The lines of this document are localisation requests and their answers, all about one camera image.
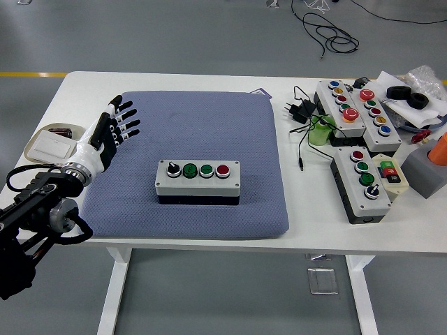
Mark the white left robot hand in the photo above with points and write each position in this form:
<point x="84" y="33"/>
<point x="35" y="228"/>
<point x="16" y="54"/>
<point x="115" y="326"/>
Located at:
<point x="87" y="153"/>

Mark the grey four-button control box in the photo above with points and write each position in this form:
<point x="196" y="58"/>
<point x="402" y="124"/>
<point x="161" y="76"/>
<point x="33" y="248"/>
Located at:
<point x="195" y="186"/>
<point x="349" y="181"/>

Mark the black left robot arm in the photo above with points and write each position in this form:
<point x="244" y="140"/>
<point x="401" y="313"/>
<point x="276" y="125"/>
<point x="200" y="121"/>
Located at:
<point x="35" y="195"/>

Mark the grey five-button control box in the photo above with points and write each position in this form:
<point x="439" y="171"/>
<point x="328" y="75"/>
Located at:
<point x="366" y="122"/>
<point x="326" y="97"/>

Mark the dark red small case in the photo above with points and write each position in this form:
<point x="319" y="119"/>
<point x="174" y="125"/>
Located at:
<point x="61" y="132"/>

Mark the beige shallow tray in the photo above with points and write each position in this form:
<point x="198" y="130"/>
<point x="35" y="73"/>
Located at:
<point x="38" y="130"/>

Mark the blue-grey woven mat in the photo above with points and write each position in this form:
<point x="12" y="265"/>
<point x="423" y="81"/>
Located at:
<point x="209" y="122"/>

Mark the white table leg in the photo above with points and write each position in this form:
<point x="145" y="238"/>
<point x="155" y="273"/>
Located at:
<point x="363" y="296"/>
<point x="111" y="296"/>

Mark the purple-edged card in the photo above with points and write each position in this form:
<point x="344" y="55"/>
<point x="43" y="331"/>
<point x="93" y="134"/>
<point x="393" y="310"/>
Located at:
<point x="263" y="92"/>

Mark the black power adapter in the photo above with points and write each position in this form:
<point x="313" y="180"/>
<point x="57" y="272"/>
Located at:
<point x="300" y="111"/>

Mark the green cylinder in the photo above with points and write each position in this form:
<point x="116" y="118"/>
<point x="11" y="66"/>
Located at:
<point x="319" y="134"/>

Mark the grey metal stand foot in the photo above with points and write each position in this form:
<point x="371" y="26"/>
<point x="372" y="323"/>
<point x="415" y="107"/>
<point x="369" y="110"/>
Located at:
<point x="273" y="3"/>

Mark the clear floor plate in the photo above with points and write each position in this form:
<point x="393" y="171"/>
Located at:
<point x="323" y="281"/>

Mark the small black device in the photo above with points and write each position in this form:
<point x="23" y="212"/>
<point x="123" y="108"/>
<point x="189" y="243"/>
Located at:
<point x="360" y="83"/>

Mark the white paper sheet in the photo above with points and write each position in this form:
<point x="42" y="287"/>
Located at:
<point x="384" y="82"/>

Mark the red valve knob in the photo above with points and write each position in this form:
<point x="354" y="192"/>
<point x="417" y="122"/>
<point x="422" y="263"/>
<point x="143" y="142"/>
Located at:
<point x="420" y="135"/>

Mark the grey block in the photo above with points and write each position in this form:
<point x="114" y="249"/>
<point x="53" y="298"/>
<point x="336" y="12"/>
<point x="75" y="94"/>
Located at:
<point x="422" y="174"/>

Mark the clear bubble wrap bag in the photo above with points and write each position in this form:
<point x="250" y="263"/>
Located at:
<point x="424" y="78"/>

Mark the orange cylinder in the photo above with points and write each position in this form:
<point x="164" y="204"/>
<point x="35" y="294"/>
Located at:
<point x="440" y="150"/>

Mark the blue rimmed bowl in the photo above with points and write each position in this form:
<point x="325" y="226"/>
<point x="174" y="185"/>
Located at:
<point x="441" y="127"/>

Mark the white wall switch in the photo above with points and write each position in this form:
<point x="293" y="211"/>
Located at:
<point x="52" y="144"/>

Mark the clear plastic bracket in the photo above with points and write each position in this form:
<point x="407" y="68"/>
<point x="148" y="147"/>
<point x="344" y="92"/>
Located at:
<point x="317" y="257"/>

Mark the cream three-button switch box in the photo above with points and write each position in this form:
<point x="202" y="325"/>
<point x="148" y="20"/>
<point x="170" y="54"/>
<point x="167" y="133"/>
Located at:
<point x="391" y="171"/>

